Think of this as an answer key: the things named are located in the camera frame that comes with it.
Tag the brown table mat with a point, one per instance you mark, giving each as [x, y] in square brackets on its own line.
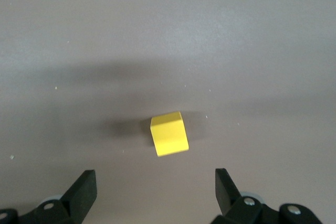
[168, 30]

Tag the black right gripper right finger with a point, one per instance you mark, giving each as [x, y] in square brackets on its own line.
[229, 197]

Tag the yellow cube block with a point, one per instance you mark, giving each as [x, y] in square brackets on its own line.
[169, 136]

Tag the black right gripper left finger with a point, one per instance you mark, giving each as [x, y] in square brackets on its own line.
[78, 197]

